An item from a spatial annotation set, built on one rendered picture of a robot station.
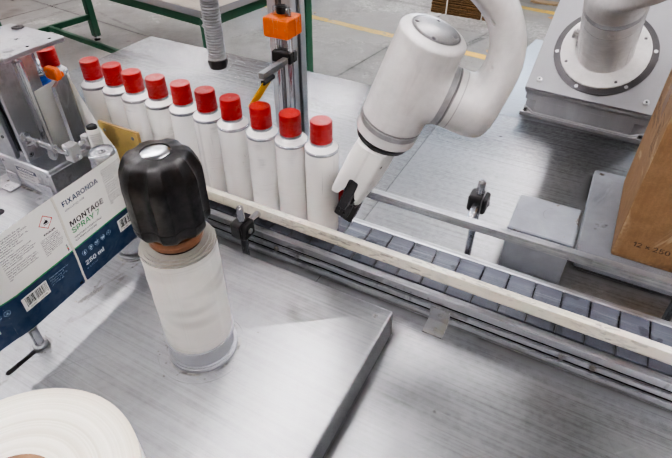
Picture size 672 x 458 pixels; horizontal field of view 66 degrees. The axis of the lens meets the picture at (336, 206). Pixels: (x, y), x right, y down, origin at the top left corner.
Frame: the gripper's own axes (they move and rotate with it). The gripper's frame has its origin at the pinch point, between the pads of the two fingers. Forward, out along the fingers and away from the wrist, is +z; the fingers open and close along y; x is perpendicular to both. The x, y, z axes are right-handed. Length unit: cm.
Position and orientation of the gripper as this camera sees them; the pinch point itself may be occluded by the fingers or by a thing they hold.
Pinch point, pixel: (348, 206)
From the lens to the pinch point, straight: 81.3
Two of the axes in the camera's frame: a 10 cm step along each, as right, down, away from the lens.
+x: 8.3, 5.4, -1.4
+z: -3.0, 6.4, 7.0
